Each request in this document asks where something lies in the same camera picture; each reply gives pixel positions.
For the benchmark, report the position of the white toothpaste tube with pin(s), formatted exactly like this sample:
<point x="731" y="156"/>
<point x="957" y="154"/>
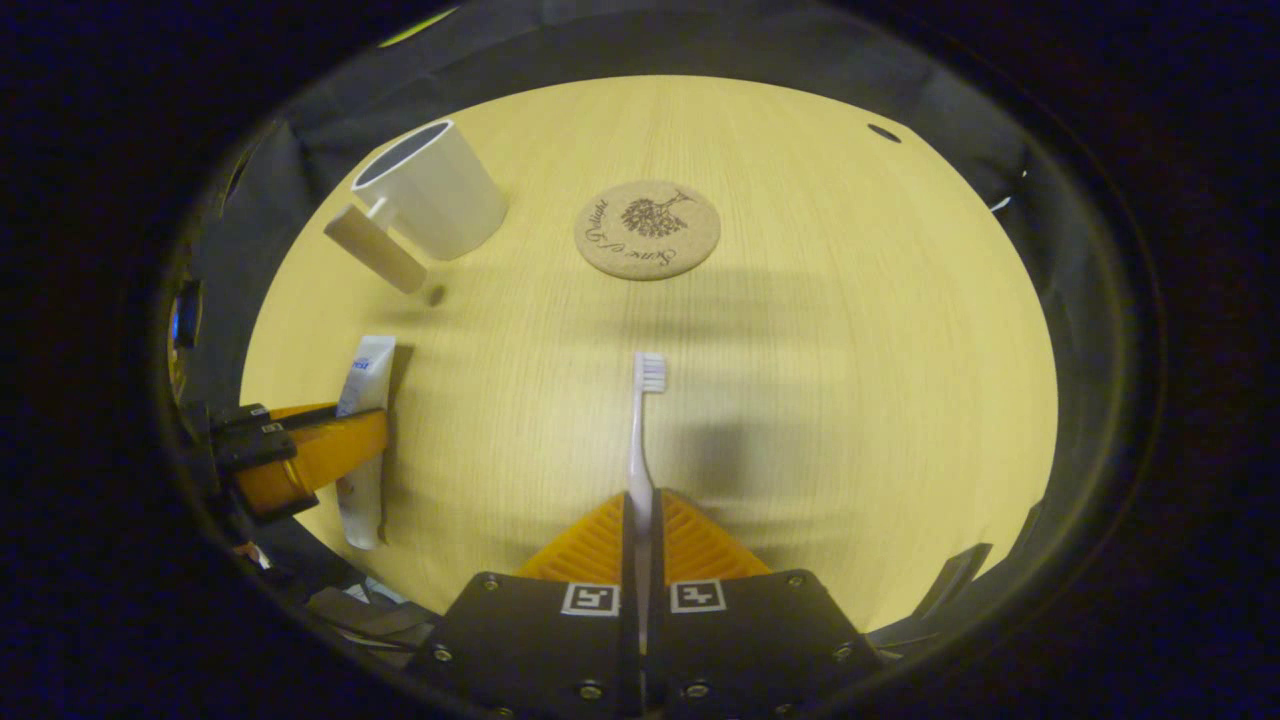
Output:
<point x="368" y="370"/>

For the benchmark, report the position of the black backdrop cloth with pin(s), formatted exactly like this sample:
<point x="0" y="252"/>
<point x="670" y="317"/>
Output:
<point x="700" y="45"/>

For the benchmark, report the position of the round cork coaster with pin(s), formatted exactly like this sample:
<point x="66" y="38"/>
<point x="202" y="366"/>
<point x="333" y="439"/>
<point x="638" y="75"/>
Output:
<point x="648" y="231"/>

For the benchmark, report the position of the white toothbrush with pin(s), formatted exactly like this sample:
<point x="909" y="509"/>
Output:
<point x="637" y="450"/>

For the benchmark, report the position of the white cup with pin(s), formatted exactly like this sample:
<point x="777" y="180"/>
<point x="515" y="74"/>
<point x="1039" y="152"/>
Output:
<point x="445" y="195"/>

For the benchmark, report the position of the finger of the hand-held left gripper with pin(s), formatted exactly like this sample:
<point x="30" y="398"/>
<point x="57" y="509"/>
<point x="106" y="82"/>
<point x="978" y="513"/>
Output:
<point x="310" y="455"/>
<point x="250" y="418"/>

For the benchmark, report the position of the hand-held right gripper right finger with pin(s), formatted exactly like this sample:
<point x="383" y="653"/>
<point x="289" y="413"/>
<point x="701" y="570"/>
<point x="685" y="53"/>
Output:
<point x="760" y="640"/>

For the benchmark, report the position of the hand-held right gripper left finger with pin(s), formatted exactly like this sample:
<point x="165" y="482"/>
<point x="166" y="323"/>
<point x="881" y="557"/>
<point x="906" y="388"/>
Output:
<point x="540" y="640"/>

